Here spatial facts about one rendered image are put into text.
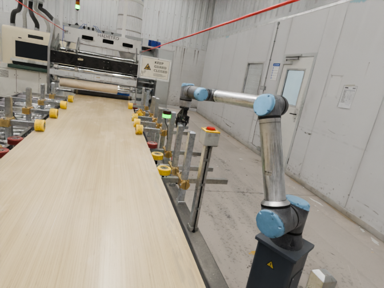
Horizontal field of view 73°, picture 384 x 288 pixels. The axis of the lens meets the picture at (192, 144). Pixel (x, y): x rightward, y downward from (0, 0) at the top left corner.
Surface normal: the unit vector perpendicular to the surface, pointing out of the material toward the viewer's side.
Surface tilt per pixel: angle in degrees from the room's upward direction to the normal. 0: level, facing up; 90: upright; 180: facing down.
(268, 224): 95
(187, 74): 90
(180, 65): 90
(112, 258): 0
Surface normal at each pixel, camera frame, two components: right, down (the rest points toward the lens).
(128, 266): 0.16, -0.95
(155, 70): 0.28, 0.29
